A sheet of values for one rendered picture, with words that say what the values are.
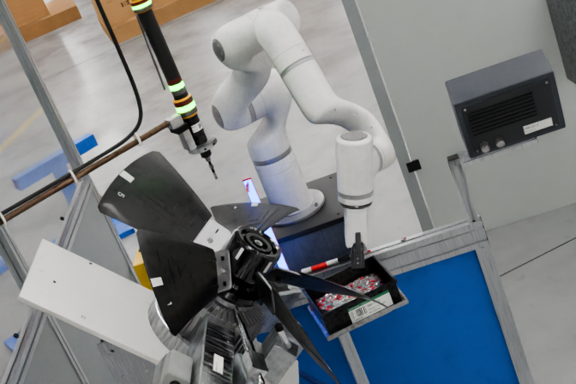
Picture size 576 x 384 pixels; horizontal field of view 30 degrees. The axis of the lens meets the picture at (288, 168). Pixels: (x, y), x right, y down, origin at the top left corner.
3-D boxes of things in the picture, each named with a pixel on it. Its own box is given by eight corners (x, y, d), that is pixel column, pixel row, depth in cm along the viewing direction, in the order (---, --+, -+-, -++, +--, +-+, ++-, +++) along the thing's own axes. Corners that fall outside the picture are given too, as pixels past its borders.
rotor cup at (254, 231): (213, 295, 237) (241, 249, 232) (198, 255, 248) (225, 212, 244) (267, 310, 244) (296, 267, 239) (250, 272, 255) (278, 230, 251)
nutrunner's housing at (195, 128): (204, 161, 241) (122, -28, 223) (195, 159, 244) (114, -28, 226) (218, 153, 242) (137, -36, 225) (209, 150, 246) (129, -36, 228)
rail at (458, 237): (182, 343, 304) (171, 321, 301) (183, 335, 307) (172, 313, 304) (489, 244, 292) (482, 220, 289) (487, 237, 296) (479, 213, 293)
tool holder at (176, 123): (190, 161, 237) (174, 122, 233) (176, 156, 243) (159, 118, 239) (223, 141, 241) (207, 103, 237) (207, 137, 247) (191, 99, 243)
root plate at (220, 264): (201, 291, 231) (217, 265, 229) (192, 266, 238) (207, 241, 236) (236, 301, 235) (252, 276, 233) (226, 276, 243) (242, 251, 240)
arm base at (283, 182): (257, 210, 323) (235, 158, 316) (315, 184, 325) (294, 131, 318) (272, 234, 306) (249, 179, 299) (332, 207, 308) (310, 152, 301)
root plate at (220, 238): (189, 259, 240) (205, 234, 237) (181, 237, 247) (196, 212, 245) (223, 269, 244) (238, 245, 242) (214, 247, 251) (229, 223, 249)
